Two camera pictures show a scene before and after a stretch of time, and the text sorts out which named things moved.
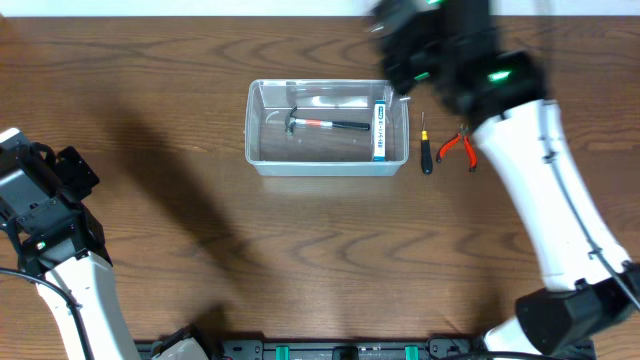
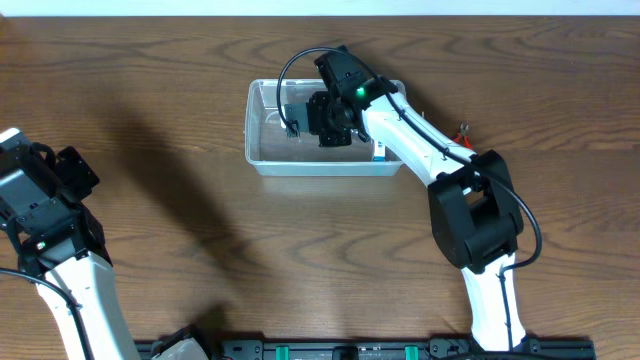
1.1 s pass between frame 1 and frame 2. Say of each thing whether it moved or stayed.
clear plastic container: stayed
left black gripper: stayed
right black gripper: moved
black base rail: stayed
